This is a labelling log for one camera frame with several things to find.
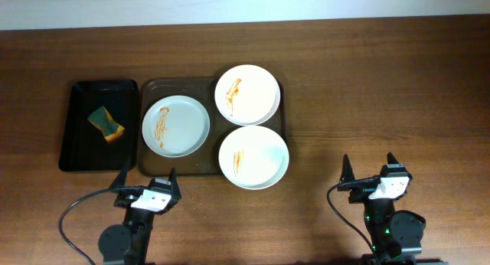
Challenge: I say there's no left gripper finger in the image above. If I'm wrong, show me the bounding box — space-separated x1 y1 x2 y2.
110 159 130 188
168 168 181 199

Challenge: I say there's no green and yellow sponge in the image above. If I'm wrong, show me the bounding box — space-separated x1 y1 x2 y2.
87 106 125 143

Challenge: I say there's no grey-white plate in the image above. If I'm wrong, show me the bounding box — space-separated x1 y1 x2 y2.
142 95 211 158

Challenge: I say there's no white plate bottom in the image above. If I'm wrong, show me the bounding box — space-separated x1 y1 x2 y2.
218 126 289 190

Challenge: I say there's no white plate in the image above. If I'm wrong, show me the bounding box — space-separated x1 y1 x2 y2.
214 64 281 126
218 126 289 190

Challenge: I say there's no white plate top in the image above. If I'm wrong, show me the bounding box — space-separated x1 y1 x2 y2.
214 64 281 126

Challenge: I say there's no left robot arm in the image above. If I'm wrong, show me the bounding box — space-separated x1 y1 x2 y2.
98 162 181 265

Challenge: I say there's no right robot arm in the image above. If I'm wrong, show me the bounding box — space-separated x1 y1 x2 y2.
338 152 426 264

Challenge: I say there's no brown plastic tray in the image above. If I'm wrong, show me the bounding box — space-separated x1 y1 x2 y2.
136 77 287 178

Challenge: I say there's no black plastic tray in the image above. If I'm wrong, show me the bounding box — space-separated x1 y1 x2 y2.
58 80 139 172

